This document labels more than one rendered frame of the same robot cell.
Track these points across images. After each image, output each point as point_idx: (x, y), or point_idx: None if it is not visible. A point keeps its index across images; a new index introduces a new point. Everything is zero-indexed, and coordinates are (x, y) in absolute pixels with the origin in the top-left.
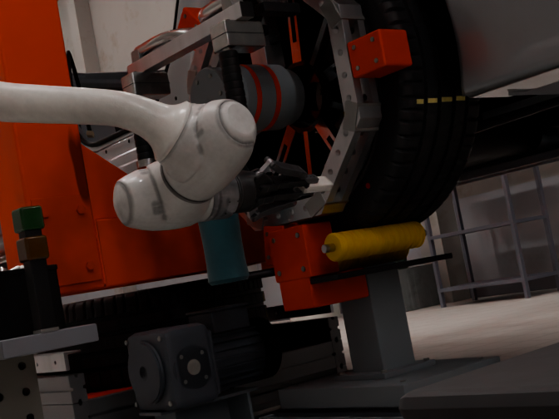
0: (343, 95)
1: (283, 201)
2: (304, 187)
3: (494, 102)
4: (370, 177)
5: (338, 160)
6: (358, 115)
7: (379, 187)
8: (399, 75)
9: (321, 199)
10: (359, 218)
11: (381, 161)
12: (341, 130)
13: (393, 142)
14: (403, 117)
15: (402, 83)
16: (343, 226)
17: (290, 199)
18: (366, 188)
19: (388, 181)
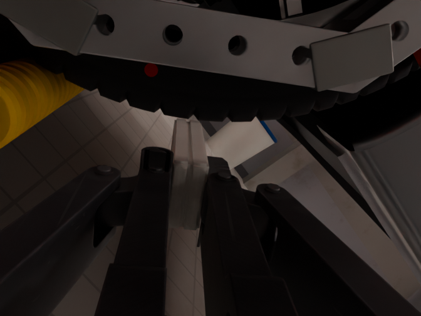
0: (401, 5)
1: (91, 242)
2: (190, 220)
3: (249, 15)
4: (172, 70)
5: (218, 54)
6: (359, 84)
7: (164, 102)
8: (405, 67)
9: (77, 34)
10: (67, 70)
11: (218, 88)
12: (304, 36)
13: (270, 105)
14: (323, 105)
15: (388, 77)
16: (17, 29)
17: (113, 217)
18: (143, 67)
19: (184, 114)
